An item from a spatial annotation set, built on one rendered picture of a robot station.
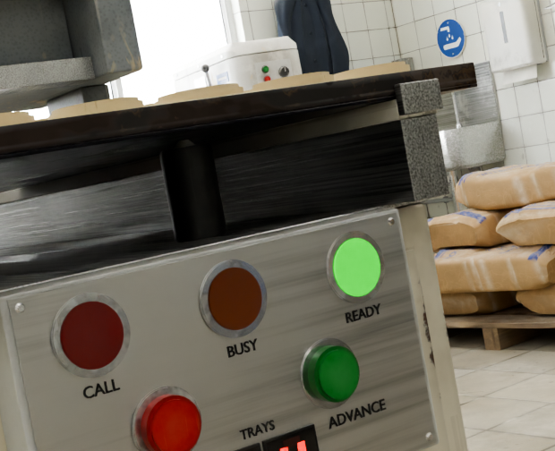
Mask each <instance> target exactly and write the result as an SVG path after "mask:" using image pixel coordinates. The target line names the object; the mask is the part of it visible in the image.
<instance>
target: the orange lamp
mask: <svg viewBox="0 0 555 451"><path fill-rule="evenodd" d="M261 302H262V296H261V290H260V285H259V283H258V281H257V280H256V278H255V277H254V276H253V275H252V274H251V273H250V272H249V271H247V270H245V269H243V268H227V269H225V270H223V271H221V272H220V273H219V274H218V275H217V276H216V277H215V278H214V280H213V281H212V283H211V285H210V288H209V295H208V303H209V310H210V313H211V315H212V317H213V318H214V320H215V321H216V322H217V323H218V324H219V325H220V326H222V327H223V328H227V329H231V330H239V329H243V328H246V327H248V326H250V325H251V324H252V323H253V321H254V320H255V319H256V318H257V316H258V314H259V312H260V307H261Z"/></svg>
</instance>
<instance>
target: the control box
mask: <svg viewBox="0 0 555 451"><path fill-rule="evenodd" d="M354 238H360V239H364V240H365V241H367V242H368V243H370V244H371V245H372V246H373V248H374V249H375V251H376V252H377V253H378V256H379V259H380V277H379V280H378V282H377V284H376V285H375V287H374V288H373V289H372V290H371V291H370V292H369V293H368V294H366V295H363V296H352V295H350V294H347V293H346V292H344V291H343V290H342V289H341V287H340V286H339V285H338V283H337V280H336V278H335V274H334V260H335V257H336V254H337V251H338V249H339V247H340V246H341V245H342V244H343V243H344V242H346V241H348V240H350V239H354ZM227 268H243V269H245V270H247V271H249V272H250V273H251V274H252V275H253V276H254V277H255V278H256V280H257V281H258V283H259V285H260V290H261V296H262V302H261V307H260V312H259V314H258V316H257V318H256V319H255V320H254V321H253V323H252V324H251V325H250V326H248V327H246V328H243V329H239V330H231V329H227V328H223V327H222V326H220V325H219V324H218V323H217V322H216V321H215V320H214V318H213V317H212V315H211V313H210V310H209V303H208V295H209V288H210V285H211V283H212V281H213V280H214V278H215V277H216V276H217V275H218V274H219V273H220V272H221V271H223V270H225V269H227ZM84 302H103V303H104V304H106V305H108V306H110V307H111V308H112V309H113V310H114V311H115V312H116V313H117V314H118V316H119V318H120V320H121V321H122V324H123V328H124V340H123V345H122V348H121V350H120V352H119V354H118V355H117V356H116V357H115V358H114V360H113V361H112V362H110V363H109V364H108V365H107V366H105V367H103V368H100V369H96V370H86V369H83V368H80V367H78V366H76V365H75V364H73V363H72V362H71V361H70V360H69V359H68V358H67V357H66V355H65V353H64V350H63V348H62V345H61V328H62V325H63V322H64V319H65V317H66V316H67V315H68V313H69V312H70V311H71V310H72V309H73V308H75V307H76V306H77V305H79V304H81V303H84ZM328 345H338V346H343V347H345V348H347V349H348V350H350V351H351V352H352V353H353V354H354V356H355V358H356V360H357V361H358V365H359V371H360V377H359V382H358V385H357V388H356V390H355V391H354V392H353V394H352V395H351V396H350V397H349V398H347V399H346V400H345V401H343V402H339V403H333V402H327V401H323V400H321V399H319V398H318V397H317V396H316V395H315V394H314V393H313V392H312V390H311V388H310V385H309V381H308V368H309V364H310V361H311V359H312V356H313V355H314V354H315V353H316V352H317V351H318V350H320V349H321V348H322V347H324V346H328ZM163 395H178V396H184V397H186V398H188V399H190V400H191V401H192V402H193V403H194V404H195V405H196V407H197V409H198V411H199V413H200V416H201V434H200V436H199V438H198V441H197V442H196V444H195V446H194V447H193V448H192V449H191V450H190V451H280V449H281V448H284V445H283V440H286V439H288V438H292V437H295V436H298V435H299V436H300V441H304V442H305V447H306V451H421V450H424V449H425V448H428V447H432V446H435V445H437V444H439V442H440V440H439V435H438V430H437V424H436V420H435V414H434V410H433V404H432V399H431V390H430V384H429V380H428V374H427V369H426V364H425V359H424V354H423V344H422V339H421V334H420V329H419V324H418V318H417V313H416V308H415V303H414V294H413V288H412V284H411V278H410V273H409V268H408V263H407V257H406V248H405V243H404V238H403V233H402V228H401V223H400V217H399V213H398V209H397V208H385V209H377V210H369V211H363V212H359V213H354V214H351V215H346V216H342V217H335V218H331V219H327V220H322V221H319V222H314V223H310V224H306V225H299V226H295V227H290V228H287V229H282V230H278V231H274V232H270V233H265V234H258V235H254V236H250V237H246V238H242V239H238V240H233V241H230V242H225V243H218V244H214V245H210V246H206V247H201V248H198V249H193V250H189V251H182V252H178V253H174V254H169V255H166V256H161V257H157V258H153V259H149V260H142V261H137V262H133V263H129V264H125V265H121V266H117V267H112V268H105V269H101V270H97V271H93V272H89V273H85V274H80V275H77V276H72V277H65V278H61V279H57V280H53V281H48V282H45V283H40V284H36V285H29V286H24V287H21V288H16V289H13V290H8V291H4V292H0V416H1V421H2V425H3V430H4V438H5V443H6V447H7V451H150V450H149V449H148V448H147V446H146V445H145V443H144V441H143V439H142V436H141V419H142V415H143V414H144V412H145V410H146V408H147V407H148V405H149V404H150V403H151V402H152V401H153V400H155V399H156V398H157V397H160V396H163Z"/></svg>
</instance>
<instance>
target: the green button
mask: <svg viewBox="0 0 555 451"><path fill-rule="evenodd" d="M359 377H360V371H359V365H358V361H357V360H356V358H355V356H354V354H353V353H352V352H351V351H350V350H348V349H347V348H345V347H343V346H338V345H328V346H324V347H322V348H321V349H320V350H318V351H317V352H316V353H315V354H314V355H313V356H312V359H311V361H310V364H309V368H308V381H309V385H310V388H311V390H312V392H313V393H314V394H315V395H316V396H317V397H318V398H319V399H321V400H323V401H327V402H333V403H339V402H343V401H345V400H346V399H347V398H349V397H350V396H351V395H352V394H353V392H354V391H355V390H356V388H357V385H358V382H359Z"/></svg>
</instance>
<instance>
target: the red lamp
mask: <svg viewBox="0 0 555 451"><path fill-rule="evenodd" d="M123 340H124V328H123V324H122V321H121V320H120V318H119V316H118V314H117V313H116V312H115V311H114V310H113V309H112V308H111V307H110V306H108V305H106V304H104V303H103V302H84V303H81V304H79V305H77V306H76V307H75V308H73V309H72V310H71V311H70V312H69V313H68V315H67V316H66V317H65V319H64V322H63V325H62V328H61V345H62V348H63V350H64V353H65V355H66V357H67V358H68V359H69V360H70V361H71V362H72V363H73V364H75V365H76V366H78V367H80V368H83V369H86V370H96V369H100V368H103V367H105V366H107V365H108V364H109V363H110V362H112V361H113V360H114V358H115V357H116V356H117V355H118V354H119V352H120V350H121V348H122V345H123Z"/></svg>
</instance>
